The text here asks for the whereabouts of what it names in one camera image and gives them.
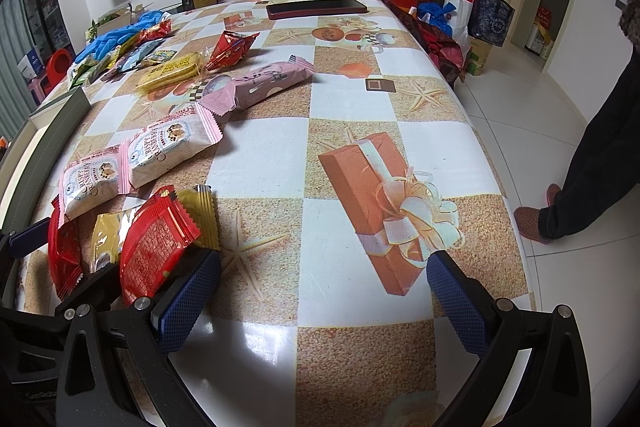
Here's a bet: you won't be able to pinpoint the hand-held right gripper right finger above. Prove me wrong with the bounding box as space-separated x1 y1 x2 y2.
426 250 587 427

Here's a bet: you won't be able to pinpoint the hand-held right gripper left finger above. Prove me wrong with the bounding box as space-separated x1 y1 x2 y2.
56 248 223 427

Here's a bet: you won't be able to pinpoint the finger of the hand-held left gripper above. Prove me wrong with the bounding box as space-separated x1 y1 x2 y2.
52 264 132 317
0 220 52 304

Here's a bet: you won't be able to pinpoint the gold snack packet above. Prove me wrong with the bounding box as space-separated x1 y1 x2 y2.
91 186 221 275

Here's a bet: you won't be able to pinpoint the white pink cranberry snack packet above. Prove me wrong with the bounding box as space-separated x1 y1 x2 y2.
122 103 222 188
52 146 132 228

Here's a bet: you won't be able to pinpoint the grey-green cardboard box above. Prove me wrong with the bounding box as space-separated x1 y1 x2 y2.
0 87 92 202

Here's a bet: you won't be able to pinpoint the long pink snack packet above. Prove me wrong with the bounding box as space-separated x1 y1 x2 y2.
194 55 316 125

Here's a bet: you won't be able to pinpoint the printed checkered tablecloth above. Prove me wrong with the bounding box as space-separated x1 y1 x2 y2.
15 0 531 427

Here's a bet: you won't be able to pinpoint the red plastic stool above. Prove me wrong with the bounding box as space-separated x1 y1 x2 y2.
42 48 73 88

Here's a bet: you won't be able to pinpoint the blue white carton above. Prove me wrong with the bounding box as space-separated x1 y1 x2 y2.
17 47 43 75

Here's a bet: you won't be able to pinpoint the pile of small snack packets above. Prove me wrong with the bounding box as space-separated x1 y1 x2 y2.
67 19 178 90

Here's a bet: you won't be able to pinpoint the yellow rice cracker packet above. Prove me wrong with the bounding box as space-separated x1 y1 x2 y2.
136 51 206 95

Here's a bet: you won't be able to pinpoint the blue rubber gloves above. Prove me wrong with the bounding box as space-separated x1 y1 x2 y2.
75 11 173 62

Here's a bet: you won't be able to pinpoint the person's dark trousers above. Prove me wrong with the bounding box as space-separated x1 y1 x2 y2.
537 52 640 240

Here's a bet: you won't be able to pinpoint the green white carton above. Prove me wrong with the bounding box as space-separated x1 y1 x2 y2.
467 38 493 76

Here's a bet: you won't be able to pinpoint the dark red patterned cloth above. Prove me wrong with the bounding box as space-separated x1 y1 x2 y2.
375 0 471 82

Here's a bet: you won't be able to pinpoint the crumpled red foil snack packet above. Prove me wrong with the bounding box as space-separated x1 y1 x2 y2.
205 30 261 72

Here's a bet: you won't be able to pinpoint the dark blue tote bag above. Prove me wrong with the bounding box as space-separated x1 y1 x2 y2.
468 0 516 48

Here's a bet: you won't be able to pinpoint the red yellow paper bag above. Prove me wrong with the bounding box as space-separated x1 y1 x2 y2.
532 7 553 55

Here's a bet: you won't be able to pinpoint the white paper bag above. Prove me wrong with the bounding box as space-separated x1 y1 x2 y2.
444 0 476 42

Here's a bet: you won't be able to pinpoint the blue plastic bag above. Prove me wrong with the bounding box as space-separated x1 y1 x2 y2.
417 1 458 32

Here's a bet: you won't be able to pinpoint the dark red phone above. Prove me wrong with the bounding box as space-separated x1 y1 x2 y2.
266 0 369 20

